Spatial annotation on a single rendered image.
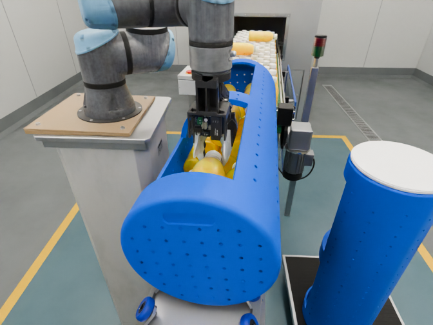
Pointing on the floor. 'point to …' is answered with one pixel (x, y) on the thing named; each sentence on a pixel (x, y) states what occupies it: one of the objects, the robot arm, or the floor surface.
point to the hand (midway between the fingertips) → (213, 158)
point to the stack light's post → (304, 122)
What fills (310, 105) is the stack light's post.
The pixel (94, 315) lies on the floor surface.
